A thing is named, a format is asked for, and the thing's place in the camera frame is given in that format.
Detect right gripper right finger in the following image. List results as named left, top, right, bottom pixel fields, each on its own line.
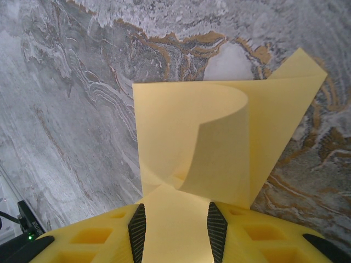
left=207, top=201, right=338, bottom=263

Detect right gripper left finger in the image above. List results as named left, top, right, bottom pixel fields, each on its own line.
left=41, top=203, right=148, bottom=263

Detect yellow cloth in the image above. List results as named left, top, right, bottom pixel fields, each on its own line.
left=132, top=48, right=329, bottom=263

